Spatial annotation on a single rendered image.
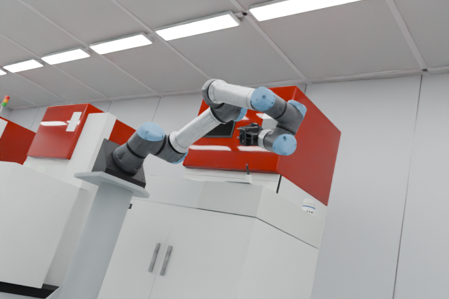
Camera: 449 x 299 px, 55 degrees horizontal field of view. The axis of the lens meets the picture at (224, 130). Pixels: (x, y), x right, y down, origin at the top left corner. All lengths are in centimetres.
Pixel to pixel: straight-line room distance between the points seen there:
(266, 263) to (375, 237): 204
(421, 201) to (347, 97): 130
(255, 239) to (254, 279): 17
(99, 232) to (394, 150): 286
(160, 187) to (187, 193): 21
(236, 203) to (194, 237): 27
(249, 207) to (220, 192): 19
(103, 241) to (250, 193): 67
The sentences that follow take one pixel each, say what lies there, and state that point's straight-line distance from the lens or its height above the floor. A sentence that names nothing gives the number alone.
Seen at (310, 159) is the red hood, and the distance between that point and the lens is 299.
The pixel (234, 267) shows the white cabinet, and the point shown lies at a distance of 189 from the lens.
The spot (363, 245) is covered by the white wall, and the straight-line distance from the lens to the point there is 395.
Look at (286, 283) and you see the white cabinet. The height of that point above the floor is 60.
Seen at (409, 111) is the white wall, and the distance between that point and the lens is 425.
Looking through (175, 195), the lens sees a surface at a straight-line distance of 224.
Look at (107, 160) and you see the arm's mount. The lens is 203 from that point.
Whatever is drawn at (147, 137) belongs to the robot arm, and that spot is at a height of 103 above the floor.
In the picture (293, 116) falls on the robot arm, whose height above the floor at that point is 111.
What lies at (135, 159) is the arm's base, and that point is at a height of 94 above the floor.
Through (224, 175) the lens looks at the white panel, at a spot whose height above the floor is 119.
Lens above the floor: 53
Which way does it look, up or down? 19 degrees up
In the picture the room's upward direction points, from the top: 16 degrees clockwise
